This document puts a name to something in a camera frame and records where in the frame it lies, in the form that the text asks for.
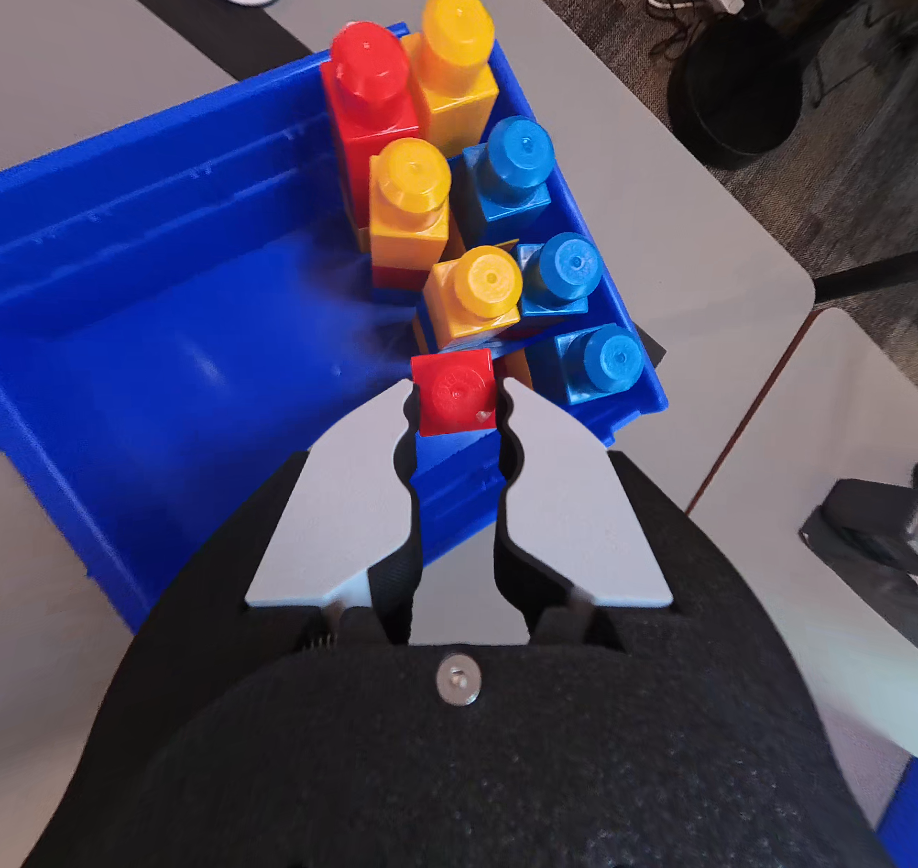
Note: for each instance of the black round stand base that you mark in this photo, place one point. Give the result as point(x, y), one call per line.
point(731, 93)

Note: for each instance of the black metal bar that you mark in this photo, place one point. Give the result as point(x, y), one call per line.
point(868, 276)

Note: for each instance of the row of mega block towers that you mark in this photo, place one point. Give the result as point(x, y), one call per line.
point(459, 93)

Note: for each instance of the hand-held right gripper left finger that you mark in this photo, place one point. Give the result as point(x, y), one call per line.
point(323, 524)

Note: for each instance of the black tape piece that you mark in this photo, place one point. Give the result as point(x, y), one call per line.
point(649, 348)

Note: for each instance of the black device with green light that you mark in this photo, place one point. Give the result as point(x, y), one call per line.
point(860, 531)

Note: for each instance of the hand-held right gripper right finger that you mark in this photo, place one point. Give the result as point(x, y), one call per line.
point(588, 524)

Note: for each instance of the red mega block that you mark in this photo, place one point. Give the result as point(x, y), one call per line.
point(455, 391)

